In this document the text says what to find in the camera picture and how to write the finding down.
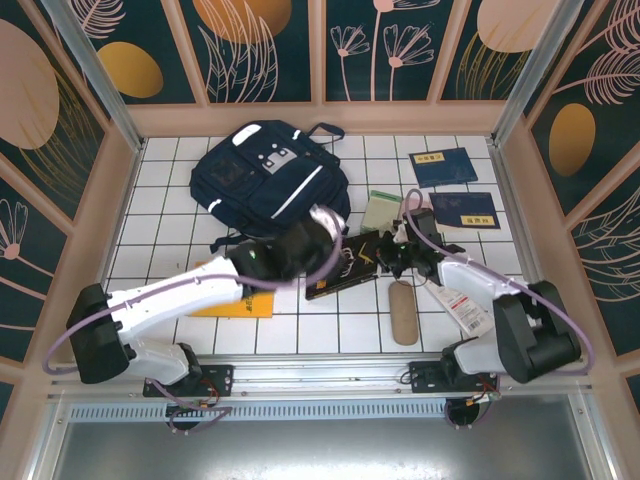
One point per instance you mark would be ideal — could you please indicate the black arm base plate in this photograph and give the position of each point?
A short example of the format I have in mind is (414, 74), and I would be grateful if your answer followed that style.
(220, 377)
(425, 380)

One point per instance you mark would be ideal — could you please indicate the blue book four-character label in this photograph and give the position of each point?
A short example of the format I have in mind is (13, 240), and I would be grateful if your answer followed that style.
(445, 167)

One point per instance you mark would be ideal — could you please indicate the navy blue student backpack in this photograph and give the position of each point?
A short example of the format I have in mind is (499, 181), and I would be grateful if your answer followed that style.
(260, 180)

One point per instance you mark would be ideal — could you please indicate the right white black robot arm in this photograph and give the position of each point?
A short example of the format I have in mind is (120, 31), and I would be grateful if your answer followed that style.
(475, 282)

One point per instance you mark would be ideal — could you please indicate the white packet red print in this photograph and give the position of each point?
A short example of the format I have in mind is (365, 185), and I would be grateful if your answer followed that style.
(465, 310)

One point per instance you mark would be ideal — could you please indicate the blue book three-character label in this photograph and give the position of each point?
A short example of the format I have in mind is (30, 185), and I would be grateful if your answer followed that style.
(465, 210)

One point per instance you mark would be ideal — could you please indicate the yellow paperback book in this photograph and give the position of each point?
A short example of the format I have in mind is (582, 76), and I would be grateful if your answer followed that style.
(255, 305)

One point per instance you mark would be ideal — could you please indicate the tan glasses case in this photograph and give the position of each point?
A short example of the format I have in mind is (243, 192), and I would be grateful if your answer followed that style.
(404, 312)

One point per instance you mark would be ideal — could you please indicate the grey metal sheet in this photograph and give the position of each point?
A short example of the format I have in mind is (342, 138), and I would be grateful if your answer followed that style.
(320, 450)

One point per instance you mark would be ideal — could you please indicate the aluminium corner post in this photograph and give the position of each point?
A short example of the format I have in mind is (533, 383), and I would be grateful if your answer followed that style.
(107, 95)
(525, 75)

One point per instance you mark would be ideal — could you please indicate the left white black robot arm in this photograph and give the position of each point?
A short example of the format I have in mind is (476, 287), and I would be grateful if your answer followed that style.
(165, 295)

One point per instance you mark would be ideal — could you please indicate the green notebook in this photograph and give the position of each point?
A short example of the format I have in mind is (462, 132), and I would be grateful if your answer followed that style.
(381, 210)

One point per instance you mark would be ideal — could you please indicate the aluminium table side rail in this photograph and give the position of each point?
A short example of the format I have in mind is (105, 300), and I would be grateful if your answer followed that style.
(514, 200)
(126, 197)

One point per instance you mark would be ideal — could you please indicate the aluminium front rail frame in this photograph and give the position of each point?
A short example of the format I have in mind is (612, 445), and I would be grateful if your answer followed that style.
(320, 372)

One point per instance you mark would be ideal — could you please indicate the black paperback book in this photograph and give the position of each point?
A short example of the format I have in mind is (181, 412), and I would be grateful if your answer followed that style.
(350, 270)

